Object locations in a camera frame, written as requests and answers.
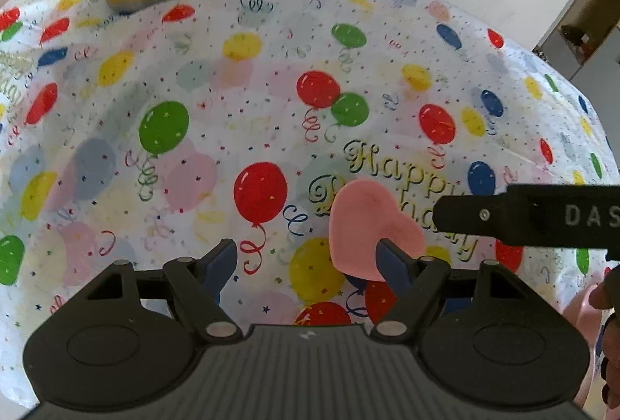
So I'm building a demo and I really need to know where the balloon print tablecloth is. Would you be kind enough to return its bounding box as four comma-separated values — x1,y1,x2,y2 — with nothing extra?
0,0,613,407

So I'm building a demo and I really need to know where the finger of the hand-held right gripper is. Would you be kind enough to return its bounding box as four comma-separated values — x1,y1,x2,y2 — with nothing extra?
432,191,508,236

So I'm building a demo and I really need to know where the pink heart-shaped plate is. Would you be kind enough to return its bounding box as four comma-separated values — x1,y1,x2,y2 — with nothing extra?
328,178,428,284

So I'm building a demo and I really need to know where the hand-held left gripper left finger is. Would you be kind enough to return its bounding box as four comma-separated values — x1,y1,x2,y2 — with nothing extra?
87,238,240,343

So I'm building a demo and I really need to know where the white and wood cabinet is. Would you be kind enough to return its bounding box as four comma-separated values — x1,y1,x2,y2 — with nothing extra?
532,0,620,83

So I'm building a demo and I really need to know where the person's right hand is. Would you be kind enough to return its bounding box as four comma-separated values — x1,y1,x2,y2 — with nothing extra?
594,266,620,320

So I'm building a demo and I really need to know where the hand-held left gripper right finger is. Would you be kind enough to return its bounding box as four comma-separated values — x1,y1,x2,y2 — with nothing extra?
370,237,534,338

